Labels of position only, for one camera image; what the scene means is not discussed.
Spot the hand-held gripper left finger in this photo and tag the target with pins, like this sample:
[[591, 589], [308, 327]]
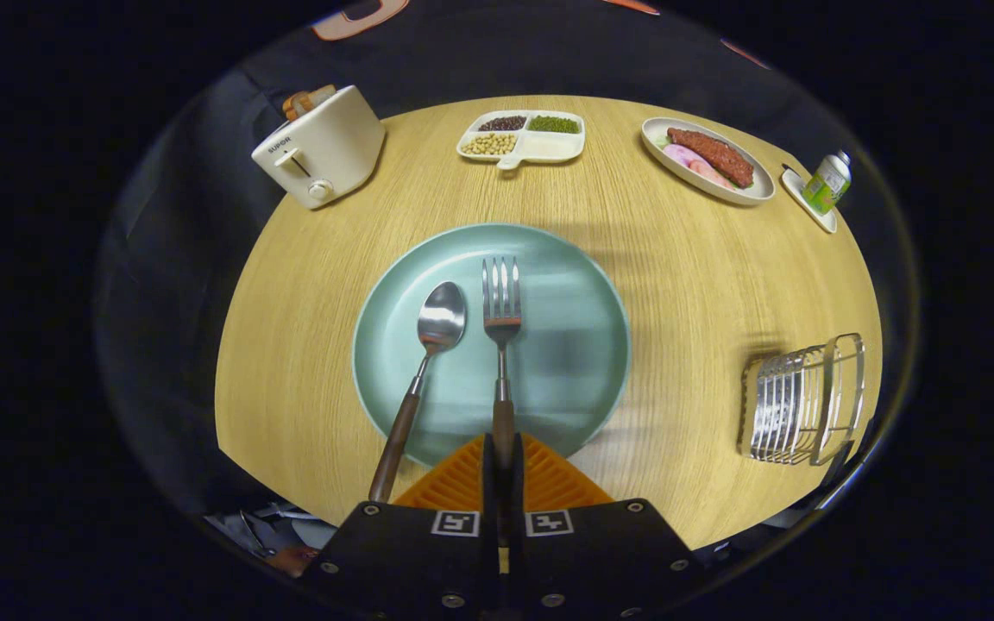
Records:
[[488, 492]]

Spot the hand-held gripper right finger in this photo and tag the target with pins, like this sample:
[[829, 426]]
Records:
[[518, 496]]

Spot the light green round plate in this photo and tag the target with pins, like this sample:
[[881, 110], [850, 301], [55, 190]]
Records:
[[566, 345]]

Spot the pile of yellow soybeans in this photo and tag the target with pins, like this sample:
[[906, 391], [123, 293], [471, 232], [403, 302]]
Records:
[[488, 144]]

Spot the white divided dish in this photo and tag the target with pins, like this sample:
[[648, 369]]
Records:
[[553, 147]]

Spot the pile of dark beans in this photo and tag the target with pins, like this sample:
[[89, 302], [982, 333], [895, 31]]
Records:
[[503, 123]]

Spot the pile of green beans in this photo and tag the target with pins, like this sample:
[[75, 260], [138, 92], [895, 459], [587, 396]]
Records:
[[553, 124]]

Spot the pink ham slices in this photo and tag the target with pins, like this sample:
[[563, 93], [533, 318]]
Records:
[[687, 159]]

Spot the cream white toaster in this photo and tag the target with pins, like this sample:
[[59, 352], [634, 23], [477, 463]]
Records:
[[333, 147]]

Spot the round white meat plate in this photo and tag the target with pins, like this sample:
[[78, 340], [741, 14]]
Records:
[[747, 191]]

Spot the brown fried steak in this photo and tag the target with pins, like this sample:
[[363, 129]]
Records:
[[713, 155]]

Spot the small white tray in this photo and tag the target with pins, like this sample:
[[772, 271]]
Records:
[[812, 211]]

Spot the toast slices in toaster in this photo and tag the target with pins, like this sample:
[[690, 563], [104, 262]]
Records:
[[303, 102]]

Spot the green drink can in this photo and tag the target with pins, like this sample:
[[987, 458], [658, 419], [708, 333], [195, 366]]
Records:
[[827, 185]]

